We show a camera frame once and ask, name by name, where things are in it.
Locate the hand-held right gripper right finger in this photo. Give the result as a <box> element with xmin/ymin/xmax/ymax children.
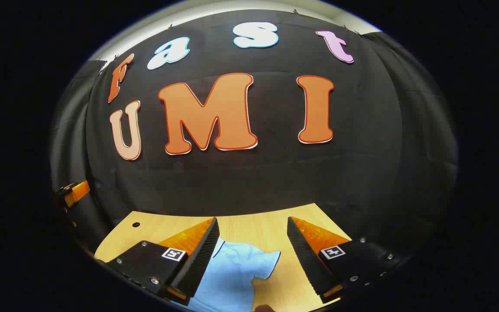
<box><xmin>287</xmin><ymin>216</ymin><xmax>404</xmax><ymax>304</ymax></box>

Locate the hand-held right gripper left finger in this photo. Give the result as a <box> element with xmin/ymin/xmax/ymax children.
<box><xmin>95</xmin><ymin>217</ymin><xmax>220</xmax><ymax>302</ymax></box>

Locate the light blue T-shirt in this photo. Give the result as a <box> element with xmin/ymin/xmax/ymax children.
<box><xmin>180</xmin><ymin>237</ymin><xmax>282</xmax><ymax>312</ymax></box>

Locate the black backdrop cloth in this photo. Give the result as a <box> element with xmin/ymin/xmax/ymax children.
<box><xmin>50</xmin><ymin>9</ymin><xmax>460</xmax><ymax>260</ymax></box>

